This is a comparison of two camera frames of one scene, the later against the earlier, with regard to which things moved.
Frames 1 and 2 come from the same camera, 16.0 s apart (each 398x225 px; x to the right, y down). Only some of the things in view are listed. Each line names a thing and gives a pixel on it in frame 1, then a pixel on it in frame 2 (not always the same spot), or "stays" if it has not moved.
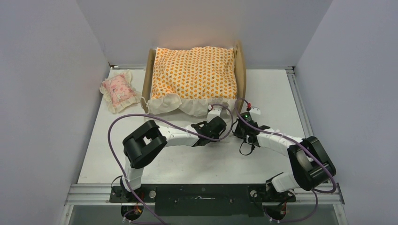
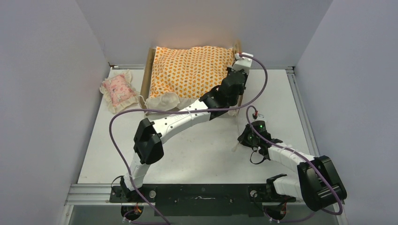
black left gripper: x=216 y=136 -> x=245 y=74
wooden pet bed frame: x=240 y=77 stays
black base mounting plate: x=202 y=200 stays
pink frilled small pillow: x=119 y=91 stays
